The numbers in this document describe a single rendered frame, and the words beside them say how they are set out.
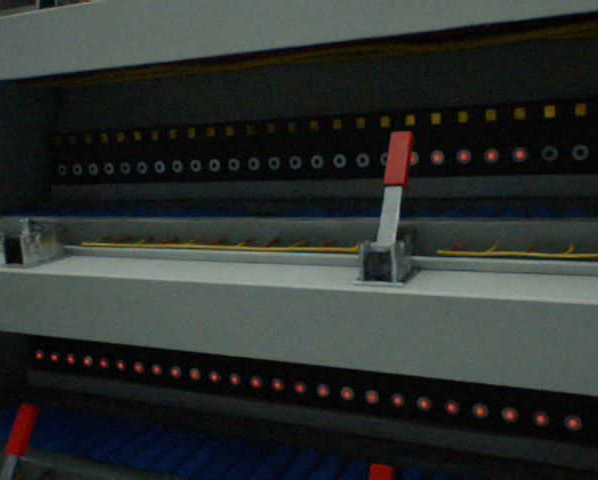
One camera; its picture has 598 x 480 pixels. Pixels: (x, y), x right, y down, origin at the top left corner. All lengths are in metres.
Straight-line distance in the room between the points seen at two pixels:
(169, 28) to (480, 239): 0.24
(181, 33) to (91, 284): 0.17
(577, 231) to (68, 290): 0.32
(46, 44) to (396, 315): 0.33
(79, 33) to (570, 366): 0.38
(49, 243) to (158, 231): 0.08
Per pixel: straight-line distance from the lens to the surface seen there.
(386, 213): 0.36
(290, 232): 0.43
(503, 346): 0.33
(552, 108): 0.50
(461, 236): 0.40
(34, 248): 0.50
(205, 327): 0.39
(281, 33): 0.42
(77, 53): 0.51
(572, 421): 0.49
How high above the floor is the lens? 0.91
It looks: 7 degrees up
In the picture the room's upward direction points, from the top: 4 degrees clockwise
